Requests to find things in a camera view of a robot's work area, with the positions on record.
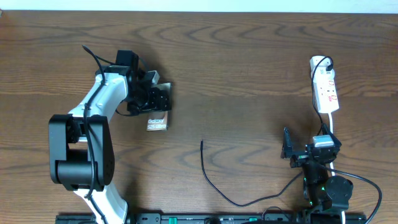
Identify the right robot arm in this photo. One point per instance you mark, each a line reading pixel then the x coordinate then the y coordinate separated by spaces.
pixel 328 195

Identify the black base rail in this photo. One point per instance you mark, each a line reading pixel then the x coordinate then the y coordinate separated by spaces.
pixel 156 218

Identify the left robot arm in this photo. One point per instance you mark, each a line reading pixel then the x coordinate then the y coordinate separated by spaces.
pixel 81 155

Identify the white power strip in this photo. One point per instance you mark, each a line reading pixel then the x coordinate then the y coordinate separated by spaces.
pixel 323 80

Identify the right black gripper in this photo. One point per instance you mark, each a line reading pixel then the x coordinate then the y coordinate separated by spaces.
pixel 287 152

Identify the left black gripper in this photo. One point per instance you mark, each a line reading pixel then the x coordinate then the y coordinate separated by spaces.
pixel 157 102

